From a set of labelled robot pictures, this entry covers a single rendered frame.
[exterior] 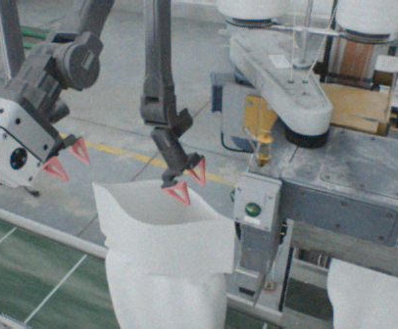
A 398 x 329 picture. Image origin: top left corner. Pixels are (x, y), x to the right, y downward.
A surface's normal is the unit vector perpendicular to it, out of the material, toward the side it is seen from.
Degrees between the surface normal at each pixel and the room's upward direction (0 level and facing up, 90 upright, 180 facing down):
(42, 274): 0
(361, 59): 90
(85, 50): 82
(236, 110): 90
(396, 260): 90
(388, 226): 90
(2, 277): 0
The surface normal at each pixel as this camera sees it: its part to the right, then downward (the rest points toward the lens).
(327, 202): -0.42, 0.52
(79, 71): 0.86, 0.16
